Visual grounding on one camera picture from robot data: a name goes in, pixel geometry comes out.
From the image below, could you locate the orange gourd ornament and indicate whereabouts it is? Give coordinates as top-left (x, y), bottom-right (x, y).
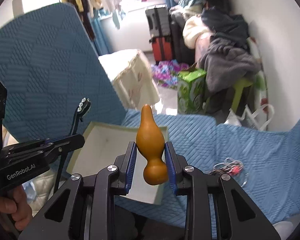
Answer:
top-left (136, 105), bottom-right (168, 186)

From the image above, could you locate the silver bead chain necklace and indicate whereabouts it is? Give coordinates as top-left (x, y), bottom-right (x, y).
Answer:
top-left (210, 157), bottom-right (244, 177)

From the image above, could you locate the pale green jewelry box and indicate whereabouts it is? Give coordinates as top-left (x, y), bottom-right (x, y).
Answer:
top-left (66, 122), bottom-right (164, 205)

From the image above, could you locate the person's left hand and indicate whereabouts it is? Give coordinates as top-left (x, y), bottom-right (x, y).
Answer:
top-left (0, 185), bottom-right (33, 231)

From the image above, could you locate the green cardboard box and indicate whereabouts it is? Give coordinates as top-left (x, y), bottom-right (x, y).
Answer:
top-left (177, 63), bottom-right (206, 114)

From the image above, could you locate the blue upholstered headboard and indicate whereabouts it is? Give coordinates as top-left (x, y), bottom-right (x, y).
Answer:
top-left (0, 3), bottom-right (127, 142)

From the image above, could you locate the white tote bag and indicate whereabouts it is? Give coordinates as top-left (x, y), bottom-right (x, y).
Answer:
top-left (225, 103), bottom-right (275, 131)

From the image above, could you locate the colourful crumpled wrapper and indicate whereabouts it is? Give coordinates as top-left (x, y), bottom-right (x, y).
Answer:
top-left (151, 60), bottom-right (189, 89)

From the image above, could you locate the cream floral covered table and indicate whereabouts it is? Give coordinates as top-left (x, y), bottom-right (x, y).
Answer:
top-left (98, 49), bottom-right (160, 110)

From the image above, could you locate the blue textured bed blanket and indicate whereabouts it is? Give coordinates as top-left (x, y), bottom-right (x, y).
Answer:
top-left (115, 108), bottom-right (300, 230)

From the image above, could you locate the fruit print rolled mat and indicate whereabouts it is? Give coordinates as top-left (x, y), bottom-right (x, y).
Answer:
top-left (247, 37), bottom-right (268, 110)

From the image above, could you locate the grey fleece blanket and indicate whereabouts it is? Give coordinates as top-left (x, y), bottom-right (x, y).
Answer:
top-left (198, 38), bottom-right (261, 94)

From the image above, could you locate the green plastic stool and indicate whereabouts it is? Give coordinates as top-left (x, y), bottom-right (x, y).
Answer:
top-left (210, 76), bottom-right (256, 114)

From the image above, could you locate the red suitcase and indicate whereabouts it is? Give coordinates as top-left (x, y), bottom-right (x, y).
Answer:
top-left (149, 36), bottom-right (174, 63)

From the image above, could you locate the black suitcase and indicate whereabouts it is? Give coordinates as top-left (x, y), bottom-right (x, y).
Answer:
top-left (145, 4), bottom-right (171, 38)

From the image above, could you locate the silver bangle bracelet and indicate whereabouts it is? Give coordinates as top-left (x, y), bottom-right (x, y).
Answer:
top-left (212, 163), bottom-right (249, 188)

